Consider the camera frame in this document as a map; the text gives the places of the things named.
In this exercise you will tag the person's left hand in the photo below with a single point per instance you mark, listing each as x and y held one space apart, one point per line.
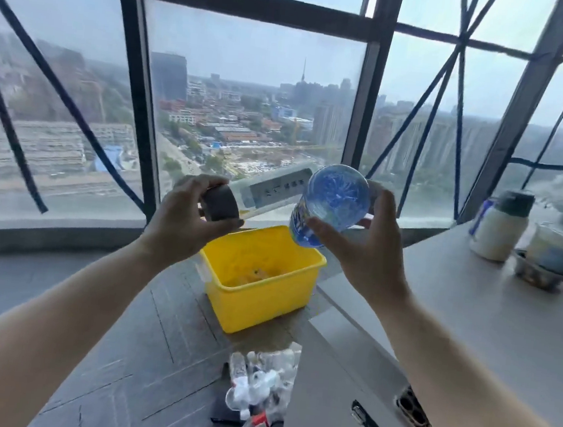
178 226

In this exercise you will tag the person's right hand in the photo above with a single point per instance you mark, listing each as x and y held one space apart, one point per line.
371 259

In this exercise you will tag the blue plastic bottle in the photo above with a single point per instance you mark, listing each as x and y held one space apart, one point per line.
338 194

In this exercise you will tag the cluster of discarded bottles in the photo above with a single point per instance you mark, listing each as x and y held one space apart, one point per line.
258 275

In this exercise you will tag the grey cap plastic bottle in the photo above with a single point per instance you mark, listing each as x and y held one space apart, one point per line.
268 192

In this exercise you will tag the yellow plastic bin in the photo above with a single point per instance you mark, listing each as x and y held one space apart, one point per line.
252 312

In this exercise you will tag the bag of bottles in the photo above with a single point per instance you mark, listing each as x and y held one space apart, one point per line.
255 382

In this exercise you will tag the person's left forearm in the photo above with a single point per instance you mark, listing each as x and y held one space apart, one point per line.
50 347

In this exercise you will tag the blue drink can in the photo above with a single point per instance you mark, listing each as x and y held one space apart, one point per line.
479 217

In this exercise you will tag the cream thermos with green lid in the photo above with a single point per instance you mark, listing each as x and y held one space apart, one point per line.
500 232

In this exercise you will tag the white drawer cabinet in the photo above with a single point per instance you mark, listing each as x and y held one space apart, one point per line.
323 399

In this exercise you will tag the phone in patterned case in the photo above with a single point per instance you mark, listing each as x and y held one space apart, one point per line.
411 409

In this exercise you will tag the brown paper cup holder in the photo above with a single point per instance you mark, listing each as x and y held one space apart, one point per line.
533 277

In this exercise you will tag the milk tea cup with straw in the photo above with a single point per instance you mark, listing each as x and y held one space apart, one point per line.
556 247

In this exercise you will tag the dark metal window frame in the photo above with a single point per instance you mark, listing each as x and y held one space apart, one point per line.
257 5

